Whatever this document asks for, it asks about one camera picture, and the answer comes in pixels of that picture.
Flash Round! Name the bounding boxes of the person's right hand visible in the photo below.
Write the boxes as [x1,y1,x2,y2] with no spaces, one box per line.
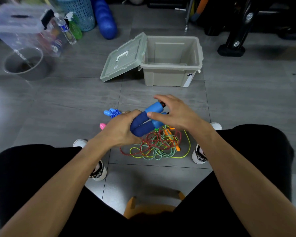
[147,94,211,133]

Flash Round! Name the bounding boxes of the person's left hand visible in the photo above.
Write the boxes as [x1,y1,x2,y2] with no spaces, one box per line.
[95,110,143,148]

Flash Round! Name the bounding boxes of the blue-handled jump rope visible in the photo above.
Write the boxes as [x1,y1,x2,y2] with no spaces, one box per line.
[103,108,123,119]

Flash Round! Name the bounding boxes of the navy foam-handled red jump rope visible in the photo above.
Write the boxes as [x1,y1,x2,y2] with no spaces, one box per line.
[119,101,183,157]

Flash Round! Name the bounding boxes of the pile of colourful jump ropes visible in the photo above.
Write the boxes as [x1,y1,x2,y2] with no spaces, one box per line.
[129,125,191,161]

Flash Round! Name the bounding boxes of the grey plastic storage box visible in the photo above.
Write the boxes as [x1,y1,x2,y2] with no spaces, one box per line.
[140,36,204,88]

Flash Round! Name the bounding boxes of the person's right forearm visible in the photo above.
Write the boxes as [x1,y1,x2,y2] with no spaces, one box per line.
[197,122,296,237]

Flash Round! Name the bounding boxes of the person's left forearm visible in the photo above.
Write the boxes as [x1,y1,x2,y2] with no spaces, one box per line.
[0,139,109,237]

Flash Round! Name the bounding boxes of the grey-green box lid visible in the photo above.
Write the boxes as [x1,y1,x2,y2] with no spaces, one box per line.
[100,32,148,83]

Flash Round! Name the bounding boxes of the person's right leg black trousers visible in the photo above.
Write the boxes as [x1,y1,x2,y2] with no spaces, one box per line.
[172,124,295,237]

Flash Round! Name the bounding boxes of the person's leg black trousers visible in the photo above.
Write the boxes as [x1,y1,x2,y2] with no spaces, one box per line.
[172,124,295,237]
[0,144,129,237]

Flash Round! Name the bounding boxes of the person's left leg black trousers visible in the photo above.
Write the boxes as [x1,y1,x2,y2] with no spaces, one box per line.
[0,144,129,237]

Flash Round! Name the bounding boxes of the white left shoe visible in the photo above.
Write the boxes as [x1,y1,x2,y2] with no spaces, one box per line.
[73,139,107,182]

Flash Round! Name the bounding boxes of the white shoe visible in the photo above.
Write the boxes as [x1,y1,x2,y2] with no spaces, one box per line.
[73,139,107,182]
[192,122,223,165]

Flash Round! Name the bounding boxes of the white right shoe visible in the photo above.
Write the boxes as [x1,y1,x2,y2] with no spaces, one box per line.
[192,122,223,165]

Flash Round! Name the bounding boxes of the wooden stool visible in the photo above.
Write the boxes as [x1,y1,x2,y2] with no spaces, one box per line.
[123,191,186,219]

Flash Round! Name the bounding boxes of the black dumbbell rack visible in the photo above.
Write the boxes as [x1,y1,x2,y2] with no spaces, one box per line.
[202,0,296,57]

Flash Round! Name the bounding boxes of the grey metal bowl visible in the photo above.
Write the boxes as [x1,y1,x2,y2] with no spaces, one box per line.
[3,46,51,81]

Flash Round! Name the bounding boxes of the clear water bottle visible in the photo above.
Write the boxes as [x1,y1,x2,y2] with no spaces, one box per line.
[54,13,77,45]

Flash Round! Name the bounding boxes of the green spray bottle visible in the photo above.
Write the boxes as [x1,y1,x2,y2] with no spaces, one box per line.
[64,12,83,40]

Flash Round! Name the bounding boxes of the orange and green foam stick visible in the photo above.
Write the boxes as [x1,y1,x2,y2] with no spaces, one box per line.
[190,0,210,22]

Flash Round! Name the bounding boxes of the light blue mesh basket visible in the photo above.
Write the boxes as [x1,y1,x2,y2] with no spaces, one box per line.
[54,0,96,32]

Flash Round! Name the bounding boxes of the clear plastic lidded bin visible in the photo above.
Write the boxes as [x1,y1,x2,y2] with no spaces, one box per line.
[0,3,67,58]

